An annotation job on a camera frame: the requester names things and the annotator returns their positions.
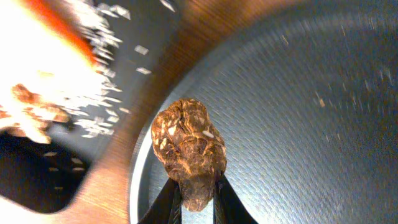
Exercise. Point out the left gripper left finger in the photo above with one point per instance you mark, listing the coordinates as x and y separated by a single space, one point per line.
167 207

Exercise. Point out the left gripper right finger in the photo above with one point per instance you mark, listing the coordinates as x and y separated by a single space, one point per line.
227 207

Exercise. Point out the brown food lump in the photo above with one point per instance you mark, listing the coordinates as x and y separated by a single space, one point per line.
191 150

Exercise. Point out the orange carrot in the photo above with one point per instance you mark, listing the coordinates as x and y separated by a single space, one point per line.
57 16

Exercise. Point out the black rectangular tray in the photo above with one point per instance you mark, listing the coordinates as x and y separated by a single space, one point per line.
128 39

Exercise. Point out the spilled rice and shells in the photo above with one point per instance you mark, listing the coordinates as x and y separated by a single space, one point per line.
44 81

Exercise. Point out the round black serving tray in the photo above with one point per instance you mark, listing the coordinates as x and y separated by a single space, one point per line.
306 102

